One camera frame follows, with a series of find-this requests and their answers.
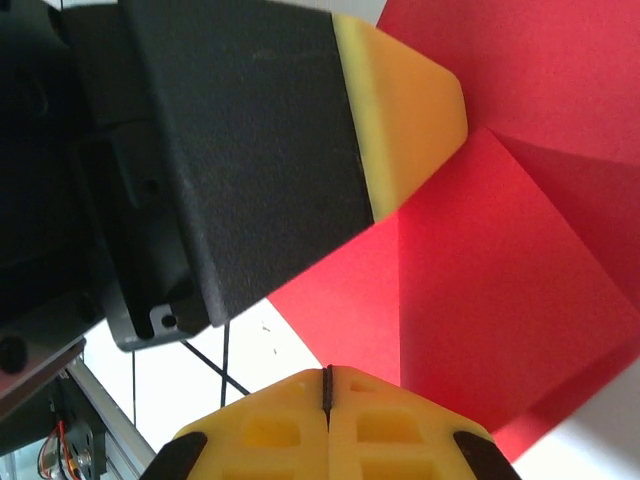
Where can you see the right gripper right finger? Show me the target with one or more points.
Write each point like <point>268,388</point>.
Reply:
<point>400,450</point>

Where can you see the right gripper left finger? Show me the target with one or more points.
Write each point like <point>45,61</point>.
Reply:
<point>260,450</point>

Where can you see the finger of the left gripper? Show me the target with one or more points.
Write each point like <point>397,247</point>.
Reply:
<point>260,150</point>

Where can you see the red cloth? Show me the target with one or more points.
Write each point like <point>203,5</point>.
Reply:
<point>500,275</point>

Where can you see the black controller board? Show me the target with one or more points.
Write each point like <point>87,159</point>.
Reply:
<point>87,430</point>

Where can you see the aluminium rail beam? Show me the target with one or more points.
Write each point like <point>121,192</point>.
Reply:
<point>107,415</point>

